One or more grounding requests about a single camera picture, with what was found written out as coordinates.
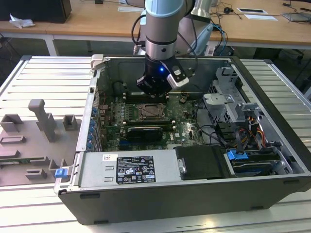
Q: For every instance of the thin metal locking lever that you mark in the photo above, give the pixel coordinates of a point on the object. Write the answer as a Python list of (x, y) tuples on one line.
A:
[(153, 104), (153, 119)]

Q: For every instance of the green CPU with silver lid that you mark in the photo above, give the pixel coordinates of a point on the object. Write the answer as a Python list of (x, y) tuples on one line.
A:
[(151, 110)]

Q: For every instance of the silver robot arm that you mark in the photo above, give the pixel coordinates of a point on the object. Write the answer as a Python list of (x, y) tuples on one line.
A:
[(160, 36)]

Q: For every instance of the RAM slot bank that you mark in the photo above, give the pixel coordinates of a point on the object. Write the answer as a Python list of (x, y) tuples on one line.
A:
[(132, 98), (145, 123)]

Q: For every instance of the CPU socket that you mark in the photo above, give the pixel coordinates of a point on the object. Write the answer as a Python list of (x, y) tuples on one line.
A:
[(139, 111)]

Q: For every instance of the round coin cell battery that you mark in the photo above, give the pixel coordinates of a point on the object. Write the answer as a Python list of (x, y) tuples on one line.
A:
[(183, 99)]

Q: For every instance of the green motherboard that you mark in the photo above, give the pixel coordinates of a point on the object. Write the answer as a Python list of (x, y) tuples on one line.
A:
[(181, 126)]

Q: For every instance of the black graphics card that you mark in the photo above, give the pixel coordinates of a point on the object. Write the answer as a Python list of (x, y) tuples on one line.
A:
[(144, 134)]

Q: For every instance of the silver perforated drive cage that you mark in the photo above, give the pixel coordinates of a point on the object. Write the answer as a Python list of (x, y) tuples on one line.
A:
[(226, 102)]

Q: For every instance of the long wooden desk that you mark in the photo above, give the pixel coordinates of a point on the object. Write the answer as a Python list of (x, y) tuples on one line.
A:
[(97, 21)]

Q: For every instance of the silver power supply with label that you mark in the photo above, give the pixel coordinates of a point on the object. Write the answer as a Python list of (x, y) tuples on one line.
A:
[(97, 170)]

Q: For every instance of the open black PC case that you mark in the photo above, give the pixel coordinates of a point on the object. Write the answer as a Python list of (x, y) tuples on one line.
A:
[(170, 201)]

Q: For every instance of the white paper sheet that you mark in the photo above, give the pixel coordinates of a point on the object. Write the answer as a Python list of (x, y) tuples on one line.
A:
[(261, 17)]

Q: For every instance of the hard disk in blue carrier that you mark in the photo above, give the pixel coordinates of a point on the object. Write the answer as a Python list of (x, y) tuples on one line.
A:
[(252, 161)]

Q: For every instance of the grey parts rack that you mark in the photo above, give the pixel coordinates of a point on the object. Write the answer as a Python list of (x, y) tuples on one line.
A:
[(36, 145)]

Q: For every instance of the black box on desk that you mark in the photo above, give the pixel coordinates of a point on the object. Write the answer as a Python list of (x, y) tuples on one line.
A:
[(34, 9)]

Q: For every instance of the crumpled white paper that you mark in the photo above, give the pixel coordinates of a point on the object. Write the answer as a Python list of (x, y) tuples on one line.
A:
[(22, 21)]

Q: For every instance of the green RAM stick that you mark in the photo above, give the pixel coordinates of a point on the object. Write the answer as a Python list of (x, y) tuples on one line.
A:
[(17, 160)]

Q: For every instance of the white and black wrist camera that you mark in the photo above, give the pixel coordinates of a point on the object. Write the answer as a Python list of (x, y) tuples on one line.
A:
[(178, 76)]

